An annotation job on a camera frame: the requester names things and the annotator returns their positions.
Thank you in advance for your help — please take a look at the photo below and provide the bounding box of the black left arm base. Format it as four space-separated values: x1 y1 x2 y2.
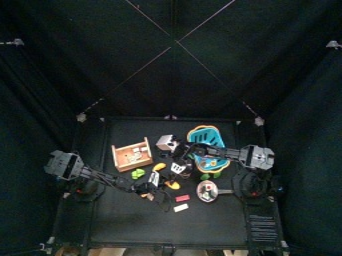
70 178 101 203

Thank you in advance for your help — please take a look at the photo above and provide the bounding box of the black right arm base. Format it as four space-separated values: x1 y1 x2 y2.
231 168 273 204

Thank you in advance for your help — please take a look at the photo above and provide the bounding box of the yellow toy corn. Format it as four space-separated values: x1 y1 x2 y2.
151 162 167 173

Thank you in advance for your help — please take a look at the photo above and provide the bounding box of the yellow orange toy food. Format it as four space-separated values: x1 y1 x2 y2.
164 180 181 191

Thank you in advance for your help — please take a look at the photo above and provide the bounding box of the light green toy vegetable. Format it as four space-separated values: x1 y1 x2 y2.
129 168 147 180

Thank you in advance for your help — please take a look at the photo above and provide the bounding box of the grey toy cube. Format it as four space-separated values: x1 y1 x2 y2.
155 134 179 152

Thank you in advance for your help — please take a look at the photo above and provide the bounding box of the teal basket with orange rim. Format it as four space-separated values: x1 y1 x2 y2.
185 124 232 174

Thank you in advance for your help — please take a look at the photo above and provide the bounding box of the white toy piece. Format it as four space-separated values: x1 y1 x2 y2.
125 147 144 164

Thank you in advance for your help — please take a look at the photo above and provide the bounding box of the open wooden box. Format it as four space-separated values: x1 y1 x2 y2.
109 136 155 173

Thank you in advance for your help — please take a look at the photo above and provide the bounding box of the thin black cable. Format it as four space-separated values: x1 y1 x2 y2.
156 193 173 213

